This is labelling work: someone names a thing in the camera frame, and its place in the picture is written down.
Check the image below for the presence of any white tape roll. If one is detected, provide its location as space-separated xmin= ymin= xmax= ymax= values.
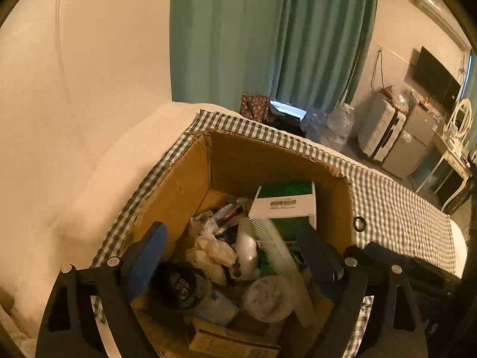
xmin=243 ymin=276 xmax=298 ymax=323

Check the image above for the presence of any white comb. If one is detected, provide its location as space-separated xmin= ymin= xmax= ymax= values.
xmin=250 ymin=218 xmax=315 ymax=328

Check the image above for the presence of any green white carton box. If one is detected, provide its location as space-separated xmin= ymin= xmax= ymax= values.
xmin=248 ymin=181 xmax=317 ymax=242

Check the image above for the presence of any silver foil snack packet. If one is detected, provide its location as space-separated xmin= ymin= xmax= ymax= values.
xmin=188 ymin=197 xmax=251 ymax=237

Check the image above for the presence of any green small packet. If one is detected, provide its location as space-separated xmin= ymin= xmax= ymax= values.
xmin=257 ymin=249 xmax=276 ymax=277

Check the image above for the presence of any white cylindrical bottle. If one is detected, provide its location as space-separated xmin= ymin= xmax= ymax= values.
xmin=234 ymin=217 xmax=260 ymax=280

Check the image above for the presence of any green checkered tablecloth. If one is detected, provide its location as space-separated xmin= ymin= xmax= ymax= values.
xmin=89 ymin=109 xmax=458 ymax=358

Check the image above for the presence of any white dressing table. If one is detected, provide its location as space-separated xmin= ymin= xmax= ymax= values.
xmin=415 ymin=133 xmax=472 ymax=209

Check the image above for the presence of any grey mini fridge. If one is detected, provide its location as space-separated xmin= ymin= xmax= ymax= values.
xmin=382 ymin=105 xmax=437 ymax=179

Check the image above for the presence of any oval white vanity mirror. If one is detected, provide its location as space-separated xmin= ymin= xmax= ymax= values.
xmin=445 ymin=99 xmax=473 ymax=140

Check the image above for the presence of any clear plastic water jug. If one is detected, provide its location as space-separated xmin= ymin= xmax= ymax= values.
xmin=318 ymin=103 xmax=354 ymax=152

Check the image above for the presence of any white suitcase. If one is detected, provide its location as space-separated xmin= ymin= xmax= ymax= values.
xmin=357 ymin=93 xmax=406 ymax=162

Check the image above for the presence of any brown cardboard box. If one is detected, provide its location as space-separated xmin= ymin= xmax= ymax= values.
xmin=123 ymin=130 xmax=354 ymax=357

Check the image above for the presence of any brown patterned bag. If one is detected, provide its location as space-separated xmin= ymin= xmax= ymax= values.
xmin=239 ymin=93 xmax=270 ymax=123

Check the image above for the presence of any teal curtain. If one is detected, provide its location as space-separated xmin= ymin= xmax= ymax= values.
xmin=170 ymin=0 xmax=377 ymax=111

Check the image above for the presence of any white air conditioner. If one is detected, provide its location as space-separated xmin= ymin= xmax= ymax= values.
xmin=415 ymin=0 xmax=471 ymax=52

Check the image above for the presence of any black wall television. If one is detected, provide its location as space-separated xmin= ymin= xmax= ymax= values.
xmin=412 ymin=46 xmax=461 ymax=112

